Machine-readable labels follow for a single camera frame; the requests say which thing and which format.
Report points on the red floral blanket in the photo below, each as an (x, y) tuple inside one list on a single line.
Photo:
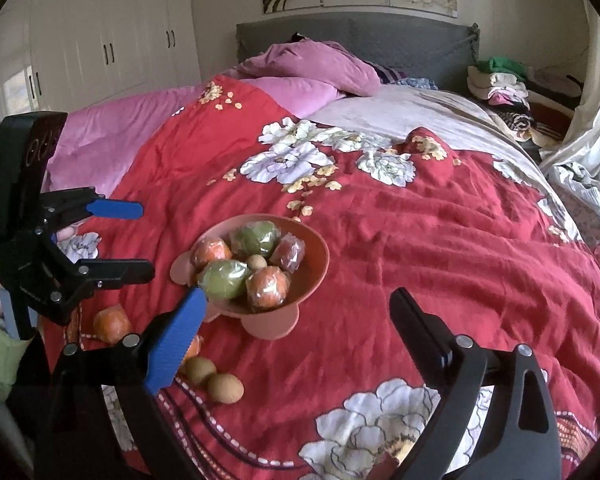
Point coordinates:
[(430, 260)]

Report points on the light pink quilt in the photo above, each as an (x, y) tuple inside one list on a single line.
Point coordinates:
[(120, 130)]

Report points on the orange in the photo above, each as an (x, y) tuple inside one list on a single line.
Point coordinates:
[(194, 349), (266, 287), (211, 252), (111, 325)]

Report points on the cream wardrobe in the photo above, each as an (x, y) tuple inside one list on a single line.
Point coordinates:
[(110, 25)]

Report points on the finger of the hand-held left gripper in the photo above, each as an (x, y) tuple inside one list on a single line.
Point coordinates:
[(117, 210), (120, 270)]

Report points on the white curtain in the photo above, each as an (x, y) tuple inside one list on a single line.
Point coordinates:
[(597, 110)]

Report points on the pink pillow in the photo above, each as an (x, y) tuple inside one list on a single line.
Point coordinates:
[(320, 67)]

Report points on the stack of folded clothes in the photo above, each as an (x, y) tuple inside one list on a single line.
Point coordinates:
[(500, 92)]

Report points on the red fruit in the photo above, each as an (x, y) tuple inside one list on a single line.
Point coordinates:
[(287, 255)]

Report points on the beige grey bed sheet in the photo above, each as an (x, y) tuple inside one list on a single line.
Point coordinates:
[(405, 110)]

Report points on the grey padded headboard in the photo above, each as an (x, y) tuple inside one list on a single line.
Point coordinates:
[(380, 35)]

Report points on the salmon pink bowl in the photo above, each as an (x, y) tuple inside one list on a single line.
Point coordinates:
[(312, 270)]

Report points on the green garment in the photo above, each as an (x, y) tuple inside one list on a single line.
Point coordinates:
[(502, 65)]

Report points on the blue floral cloth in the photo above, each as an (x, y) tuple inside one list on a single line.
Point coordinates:
[(420, 83)]

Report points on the purple striped cloth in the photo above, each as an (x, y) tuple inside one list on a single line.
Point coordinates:
[(390, 74)]

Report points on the brown longan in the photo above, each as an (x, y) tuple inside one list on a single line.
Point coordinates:
[(200, 370), (256, 262), (225, 387)]

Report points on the crumpled white cloth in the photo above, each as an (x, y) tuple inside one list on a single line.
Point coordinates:
[(580, 187)]

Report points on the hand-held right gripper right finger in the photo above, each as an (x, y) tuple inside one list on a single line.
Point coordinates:
[(422, 330)]

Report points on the green fruit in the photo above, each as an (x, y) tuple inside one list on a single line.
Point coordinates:
[(222, 280), (252, 240)]

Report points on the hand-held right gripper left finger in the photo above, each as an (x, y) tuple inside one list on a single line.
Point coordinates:
[(175, 345)]

